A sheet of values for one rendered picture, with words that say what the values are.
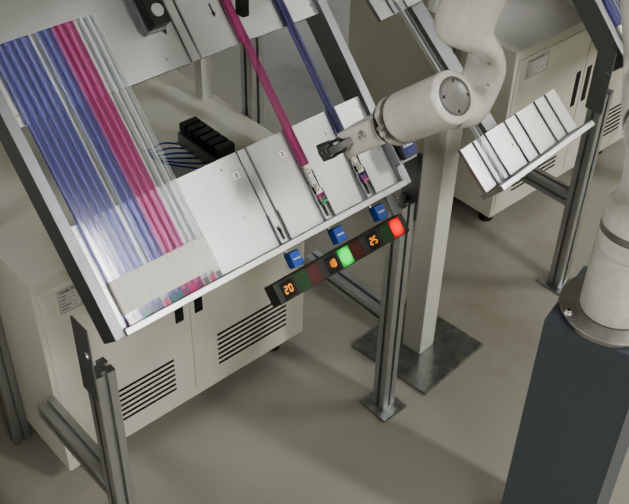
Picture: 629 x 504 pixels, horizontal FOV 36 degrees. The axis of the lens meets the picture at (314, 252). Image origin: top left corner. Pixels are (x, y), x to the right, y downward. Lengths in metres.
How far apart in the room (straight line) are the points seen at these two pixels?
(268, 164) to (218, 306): 0.55
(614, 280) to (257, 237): 0.63
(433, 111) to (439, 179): 0.78
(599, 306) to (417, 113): 0.48
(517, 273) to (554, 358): 1.15
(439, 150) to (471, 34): 0.80
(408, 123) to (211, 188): 0.42
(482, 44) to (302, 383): 1.30
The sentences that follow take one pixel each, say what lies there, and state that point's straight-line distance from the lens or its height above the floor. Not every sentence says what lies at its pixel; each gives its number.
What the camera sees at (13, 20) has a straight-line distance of 1.74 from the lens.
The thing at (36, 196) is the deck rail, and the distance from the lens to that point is 1.67.
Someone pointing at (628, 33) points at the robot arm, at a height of 1.24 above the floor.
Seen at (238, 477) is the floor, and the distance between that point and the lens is 2.35.
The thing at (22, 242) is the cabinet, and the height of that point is 0.62.
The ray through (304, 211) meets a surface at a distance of 1.85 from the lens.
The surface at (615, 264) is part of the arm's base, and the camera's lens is 1.66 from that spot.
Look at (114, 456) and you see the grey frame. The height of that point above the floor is 0.43.
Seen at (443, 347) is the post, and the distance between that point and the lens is 2.64.
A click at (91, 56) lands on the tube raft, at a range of 1.74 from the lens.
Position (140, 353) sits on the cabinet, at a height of 0.30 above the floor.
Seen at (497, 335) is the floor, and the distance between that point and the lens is 2.72.
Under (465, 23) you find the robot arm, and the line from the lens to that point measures 1.43.
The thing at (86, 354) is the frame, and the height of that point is 0.70.
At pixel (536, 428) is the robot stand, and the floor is 0.43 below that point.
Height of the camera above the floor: 1.87
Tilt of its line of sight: 40 degrees down
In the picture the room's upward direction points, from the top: 1 degrees clockwise
